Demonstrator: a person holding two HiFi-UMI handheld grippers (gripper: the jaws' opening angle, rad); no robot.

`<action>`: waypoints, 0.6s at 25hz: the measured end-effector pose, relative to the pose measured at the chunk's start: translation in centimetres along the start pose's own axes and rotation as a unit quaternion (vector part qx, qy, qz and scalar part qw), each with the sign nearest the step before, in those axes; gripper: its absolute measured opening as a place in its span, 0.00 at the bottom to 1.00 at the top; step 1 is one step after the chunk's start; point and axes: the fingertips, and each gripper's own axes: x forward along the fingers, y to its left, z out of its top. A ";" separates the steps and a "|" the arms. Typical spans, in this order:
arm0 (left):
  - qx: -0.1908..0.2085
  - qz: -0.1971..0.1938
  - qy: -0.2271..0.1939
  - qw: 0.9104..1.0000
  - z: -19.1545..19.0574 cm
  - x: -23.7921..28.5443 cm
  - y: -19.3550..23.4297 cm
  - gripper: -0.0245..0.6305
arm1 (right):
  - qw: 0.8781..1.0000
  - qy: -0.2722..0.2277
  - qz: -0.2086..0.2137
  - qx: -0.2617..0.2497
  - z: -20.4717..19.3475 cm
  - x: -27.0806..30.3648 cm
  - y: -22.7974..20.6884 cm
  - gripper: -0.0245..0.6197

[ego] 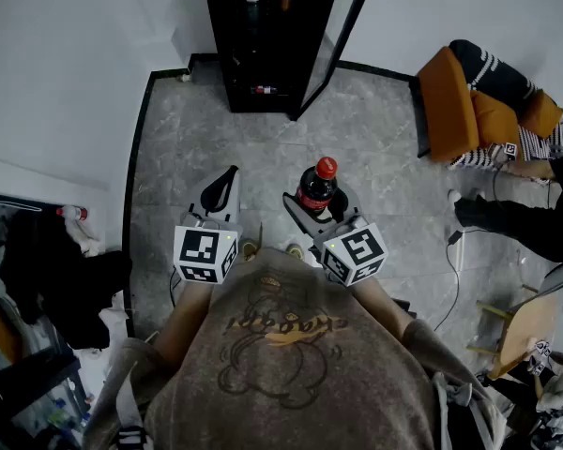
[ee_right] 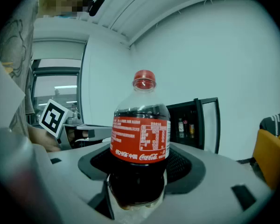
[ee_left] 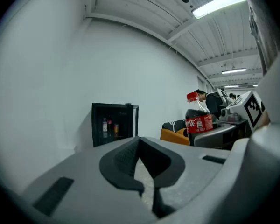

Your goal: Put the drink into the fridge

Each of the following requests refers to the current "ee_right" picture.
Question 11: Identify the black head-worn camera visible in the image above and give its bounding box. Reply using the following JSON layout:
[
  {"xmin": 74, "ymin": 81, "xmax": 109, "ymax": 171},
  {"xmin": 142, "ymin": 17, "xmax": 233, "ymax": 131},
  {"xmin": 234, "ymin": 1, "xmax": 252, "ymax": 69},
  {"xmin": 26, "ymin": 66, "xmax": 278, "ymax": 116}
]
[{"xmin": 85, "ymin": 0, "xmax": 106, "ymax": 17}]

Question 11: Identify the dark bottle with red label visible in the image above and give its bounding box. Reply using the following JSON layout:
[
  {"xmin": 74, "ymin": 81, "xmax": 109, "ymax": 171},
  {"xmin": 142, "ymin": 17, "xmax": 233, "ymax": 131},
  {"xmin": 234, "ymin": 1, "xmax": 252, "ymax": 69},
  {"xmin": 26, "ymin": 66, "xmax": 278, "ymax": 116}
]
[{"xmin": 183, "ymin": 114, "xmax": 189, "ymax": 137}]

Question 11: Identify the window with dark frame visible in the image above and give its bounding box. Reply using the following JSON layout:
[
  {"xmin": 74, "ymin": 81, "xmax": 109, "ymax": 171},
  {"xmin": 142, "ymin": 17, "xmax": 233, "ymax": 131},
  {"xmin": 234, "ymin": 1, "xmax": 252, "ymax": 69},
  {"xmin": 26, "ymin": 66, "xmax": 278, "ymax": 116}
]
[{"xmin": 30, "ymin": 58, "xmax": 82, "ymax": 126}]

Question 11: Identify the person's left hand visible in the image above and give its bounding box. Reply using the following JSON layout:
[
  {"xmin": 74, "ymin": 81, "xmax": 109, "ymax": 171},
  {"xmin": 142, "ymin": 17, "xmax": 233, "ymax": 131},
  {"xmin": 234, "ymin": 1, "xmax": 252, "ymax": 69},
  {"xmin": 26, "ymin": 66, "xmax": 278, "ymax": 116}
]
[{"xmin": 67, "ymin": 128, "xmax": 89, "ymax": 144}]

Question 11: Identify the black fridge cabinet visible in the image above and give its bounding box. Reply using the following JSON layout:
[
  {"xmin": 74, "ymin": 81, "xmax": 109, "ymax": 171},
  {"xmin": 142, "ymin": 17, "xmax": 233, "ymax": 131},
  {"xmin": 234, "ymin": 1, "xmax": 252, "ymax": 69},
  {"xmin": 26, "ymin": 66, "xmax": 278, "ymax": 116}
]
[{"xmin": 165, "ymin": 97, "xmax": 222, "ymax": 154}]

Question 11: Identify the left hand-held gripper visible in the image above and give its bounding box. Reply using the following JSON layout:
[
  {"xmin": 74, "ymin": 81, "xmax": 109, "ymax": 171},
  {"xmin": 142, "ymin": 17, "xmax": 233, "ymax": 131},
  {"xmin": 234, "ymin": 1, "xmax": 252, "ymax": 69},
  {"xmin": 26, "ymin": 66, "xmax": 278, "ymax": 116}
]
[{"xmin": 39, "ymin": 98, "xmax": 113, "ymax": 151}]

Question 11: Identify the orange chair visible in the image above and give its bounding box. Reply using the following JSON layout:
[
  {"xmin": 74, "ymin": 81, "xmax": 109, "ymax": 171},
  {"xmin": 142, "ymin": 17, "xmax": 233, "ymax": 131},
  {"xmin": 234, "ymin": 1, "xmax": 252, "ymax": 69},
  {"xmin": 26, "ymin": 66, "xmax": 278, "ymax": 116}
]
[{"xmin": 252, "ymin": 128, "xmax": 280, "ymax": 191}]

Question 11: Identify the person's grey printed shirt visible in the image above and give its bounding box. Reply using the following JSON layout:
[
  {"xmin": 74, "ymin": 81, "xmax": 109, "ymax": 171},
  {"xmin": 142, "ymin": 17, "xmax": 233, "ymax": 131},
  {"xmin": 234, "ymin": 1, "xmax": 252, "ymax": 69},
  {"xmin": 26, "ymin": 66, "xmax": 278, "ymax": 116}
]
[{"xmin": 0, "ymin": 0, "xmax": 42, "ymax": 139}]

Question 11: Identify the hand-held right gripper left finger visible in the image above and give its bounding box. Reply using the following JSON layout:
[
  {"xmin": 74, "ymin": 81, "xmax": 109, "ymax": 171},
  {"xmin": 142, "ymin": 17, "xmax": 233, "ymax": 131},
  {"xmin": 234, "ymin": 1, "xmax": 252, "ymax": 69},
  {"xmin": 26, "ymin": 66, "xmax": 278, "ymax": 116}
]
[{"xmin": 48, "ymin": 142, "xmax": 115, "ymax": 220}]

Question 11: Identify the person's left forearm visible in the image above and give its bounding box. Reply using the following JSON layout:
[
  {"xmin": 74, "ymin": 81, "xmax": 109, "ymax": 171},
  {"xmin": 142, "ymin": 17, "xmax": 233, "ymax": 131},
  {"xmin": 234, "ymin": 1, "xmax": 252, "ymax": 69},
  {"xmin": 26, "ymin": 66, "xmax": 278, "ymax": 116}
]
[{"xmin": 27, "ymin": 122, "xmax": 62, "ymax": 153}]

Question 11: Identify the dark cola bottle red cap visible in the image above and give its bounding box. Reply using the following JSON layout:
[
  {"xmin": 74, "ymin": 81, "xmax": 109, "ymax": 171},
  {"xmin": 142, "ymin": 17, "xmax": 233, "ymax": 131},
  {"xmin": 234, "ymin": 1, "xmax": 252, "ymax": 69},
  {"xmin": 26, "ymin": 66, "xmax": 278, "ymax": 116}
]
[{"xmin": 108, "ymin": 70, "xmax": 171, "ymax": 211}]

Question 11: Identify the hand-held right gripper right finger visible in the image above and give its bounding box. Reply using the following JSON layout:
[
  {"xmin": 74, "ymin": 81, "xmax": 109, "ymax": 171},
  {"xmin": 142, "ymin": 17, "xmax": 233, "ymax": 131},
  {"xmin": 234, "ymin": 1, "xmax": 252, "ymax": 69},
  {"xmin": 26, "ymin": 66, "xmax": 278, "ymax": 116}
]
[{"xmin": 163, "ymin": 141, "xmax": 275, "ymax": 224}]

